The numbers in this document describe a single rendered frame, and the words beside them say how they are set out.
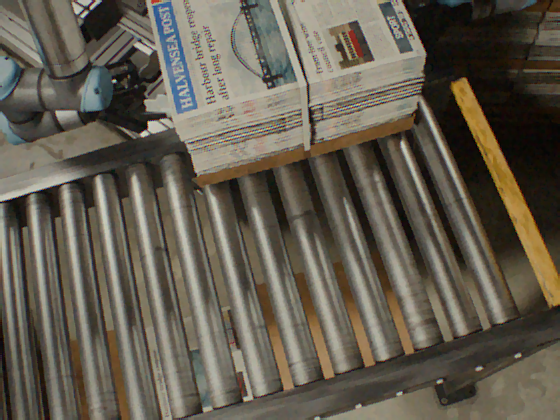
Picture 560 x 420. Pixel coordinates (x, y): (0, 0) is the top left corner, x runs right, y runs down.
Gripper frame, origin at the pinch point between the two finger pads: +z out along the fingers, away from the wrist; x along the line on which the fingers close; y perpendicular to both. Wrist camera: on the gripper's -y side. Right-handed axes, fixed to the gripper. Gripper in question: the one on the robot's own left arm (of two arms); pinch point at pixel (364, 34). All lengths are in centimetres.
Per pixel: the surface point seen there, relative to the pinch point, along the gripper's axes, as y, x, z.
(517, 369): -79, 65, -29
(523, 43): -32, -9, -48
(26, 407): 0, 51, 73
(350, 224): 0.2, 36.1, 15.1
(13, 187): 0, 11, 71
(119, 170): -1, 13, 51
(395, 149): 0.0, 25.3, 3.3
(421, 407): -79, 66, 1
